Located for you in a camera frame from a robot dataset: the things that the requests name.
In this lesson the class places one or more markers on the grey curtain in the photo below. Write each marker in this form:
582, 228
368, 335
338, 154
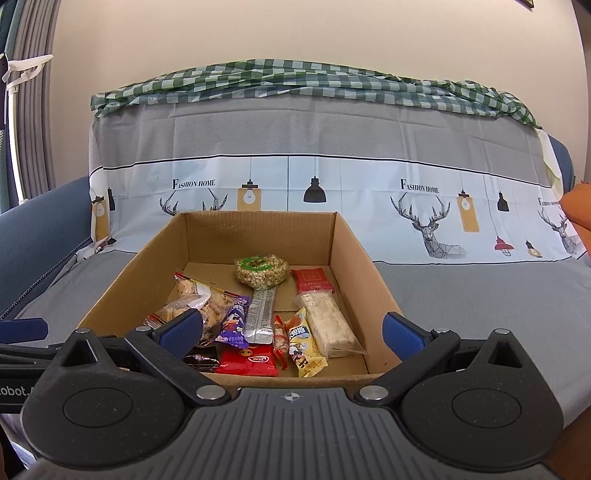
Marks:
32, 138

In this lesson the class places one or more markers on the purple snack packet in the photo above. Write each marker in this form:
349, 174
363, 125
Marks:
233, 323

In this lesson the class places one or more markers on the clear bag of crackers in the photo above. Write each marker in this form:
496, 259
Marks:
203, 300

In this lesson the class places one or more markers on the grey printed sofa cover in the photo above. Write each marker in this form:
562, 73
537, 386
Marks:
323, 129

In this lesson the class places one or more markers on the clear packet of white bars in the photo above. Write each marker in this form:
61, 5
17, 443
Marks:
330, 323

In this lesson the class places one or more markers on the orange cushion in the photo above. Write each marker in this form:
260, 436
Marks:
577, 217

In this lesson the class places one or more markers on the cardboard box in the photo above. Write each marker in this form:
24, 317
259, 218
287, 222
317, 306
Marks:
207, 235

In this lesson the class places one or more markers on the yellow snack packet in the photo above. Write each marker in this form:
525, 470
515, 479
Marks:
304, 355

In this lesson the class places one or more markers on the black snack packet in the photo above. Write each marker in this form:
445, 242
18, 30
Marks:
203, 360

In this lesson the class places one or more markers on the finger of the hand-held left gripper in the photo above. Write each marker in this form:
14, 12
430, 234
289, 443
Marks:
32, 355
23, 331

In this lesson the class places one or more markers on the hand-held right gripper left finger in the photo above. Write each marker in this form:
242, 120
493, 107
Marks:
180, 332

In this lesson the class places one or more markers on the bright red snack packet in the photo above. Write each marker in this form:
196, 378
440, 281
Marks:
247, 362

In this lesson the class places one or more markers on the green checkered cloth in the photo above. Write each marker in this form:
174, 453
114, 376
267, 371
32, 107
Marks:
277, 78

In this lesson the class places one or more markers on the small red candy packet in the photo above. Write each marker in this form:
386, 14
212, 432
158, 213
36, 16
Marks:
280, 341

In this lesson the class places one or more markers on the white plastic hanger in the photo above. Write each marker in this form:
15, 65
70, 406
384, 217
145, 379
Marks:
27, 67

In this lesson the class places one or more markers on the square dark red packet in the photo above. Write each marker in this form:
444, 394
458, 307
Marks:
311, 279

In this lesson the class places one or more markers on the long silver foil packet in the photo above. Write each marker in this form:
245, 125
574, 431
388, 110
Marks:
259, 318

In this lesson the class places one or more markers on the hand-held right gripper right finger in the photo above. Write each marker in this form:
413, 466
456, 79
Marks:
402, 334

